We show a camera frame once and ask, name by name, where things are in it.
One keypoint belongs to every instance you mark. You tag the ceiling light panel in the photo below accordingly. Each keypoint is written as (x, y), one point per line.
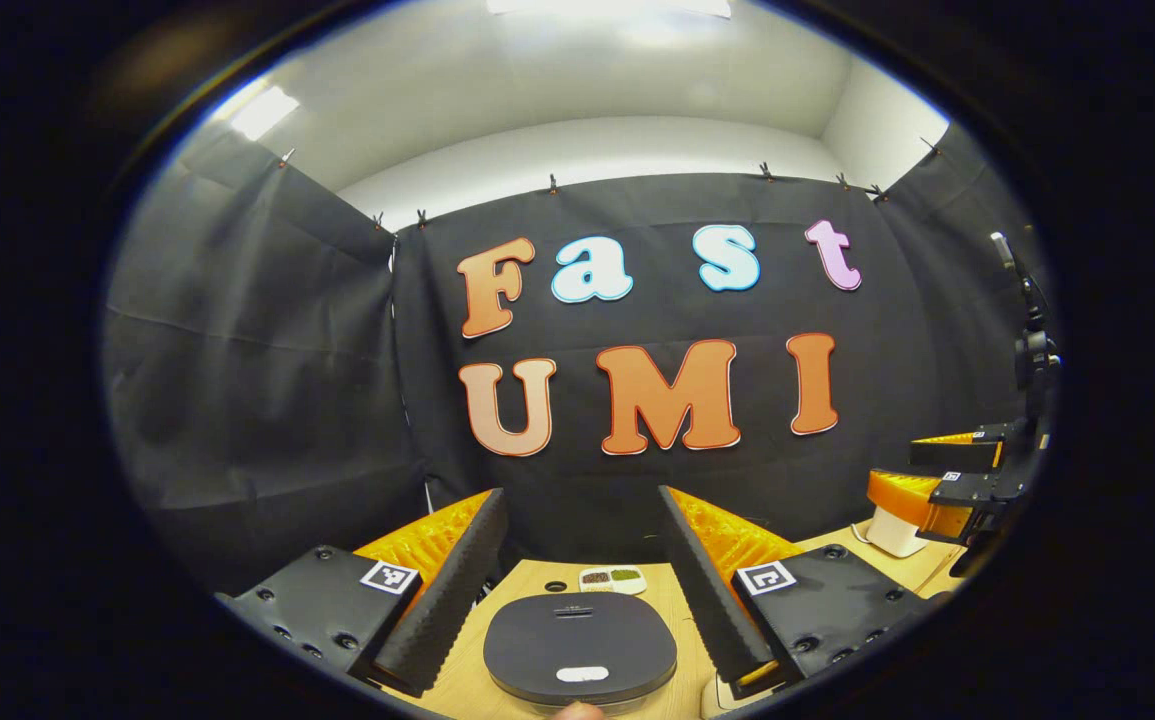
(262, 112)

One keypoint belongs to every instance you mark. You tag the small divided bean dish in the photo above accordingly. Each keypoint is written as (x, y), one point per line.
(613, 579)

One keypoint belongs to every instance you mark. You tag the white toaster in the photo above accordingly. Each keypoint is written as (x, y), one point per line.
(887, 540)

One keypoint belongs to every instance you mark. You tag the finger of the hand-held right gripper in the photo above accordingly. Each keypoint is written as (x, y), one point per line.
(957, 453)
(922, 495)

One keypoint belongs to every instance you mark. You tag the black backdrop cloth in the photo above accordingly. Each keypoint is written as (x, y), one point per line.
(267, 330)

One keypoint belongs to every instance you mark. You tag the dark grey rice cooker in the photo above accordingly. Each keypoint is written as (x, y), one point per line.
(577, 640)

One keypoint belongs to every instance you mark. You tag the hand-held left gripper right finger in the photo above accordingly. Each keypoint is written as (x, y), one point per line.
(712, 600)

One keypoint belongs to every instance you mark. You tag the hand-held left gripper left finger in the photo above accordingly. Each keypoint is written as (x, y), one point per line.
(447, 600)

